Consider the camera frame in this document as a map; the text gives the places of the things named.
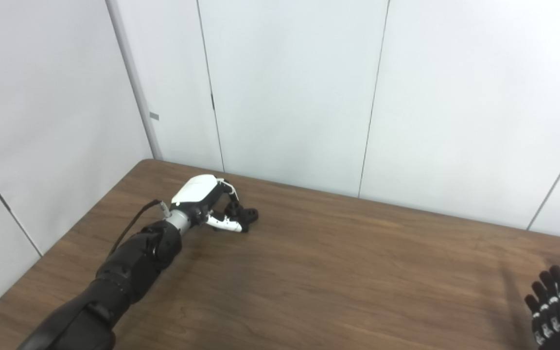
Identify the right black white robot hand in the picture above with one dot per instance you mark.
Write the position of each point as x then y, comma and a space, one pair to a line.
559, 316

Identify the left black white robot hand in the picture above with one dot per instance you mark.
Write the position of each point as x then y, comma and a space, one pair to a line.
195, 189

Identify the black flanged holder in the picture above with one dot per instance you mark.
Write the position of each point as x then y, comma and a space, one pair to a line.
249, 214

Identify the black wall panel hinge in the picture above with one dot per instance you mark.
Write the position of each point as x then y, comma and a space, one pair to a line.
3, 201
213, 102

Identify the grey wall corner post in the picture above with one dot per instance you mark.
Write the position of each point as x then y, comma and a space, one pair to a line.
136, 87

